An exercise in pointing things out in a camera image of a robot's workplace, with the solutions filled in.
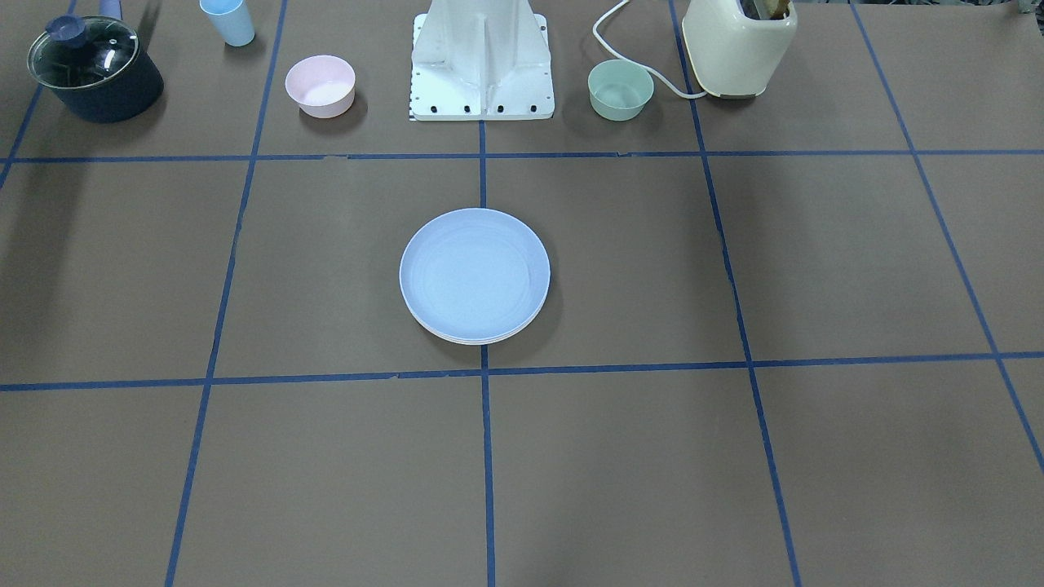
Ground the blue plate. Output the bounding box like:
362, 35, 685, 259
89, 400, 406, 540
398, 208, 551, 338

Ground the cream plate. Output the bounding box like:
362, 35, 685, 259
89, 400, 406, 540
420, 322, 529, 346

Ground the green bowl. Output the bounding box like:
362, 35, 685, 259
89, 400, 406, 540
586, 60, 655, 121

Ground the pink bowl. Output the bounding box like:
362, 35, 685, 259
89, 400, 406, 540
284, 55, 356, 119

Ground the cream toaster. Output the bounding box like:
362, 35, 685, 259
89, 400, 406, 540
681, 1, 798, 99

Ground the light blue cup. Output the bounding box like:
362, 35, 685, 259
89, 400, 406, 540
199, 0, 256, 47

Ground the dark blue lidded pot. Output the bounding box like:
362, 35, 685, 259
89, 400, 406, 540
26, 1, 165, 124

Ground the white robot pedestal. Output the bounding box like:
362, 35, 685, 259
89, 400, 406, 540
408, 1, 555, 121

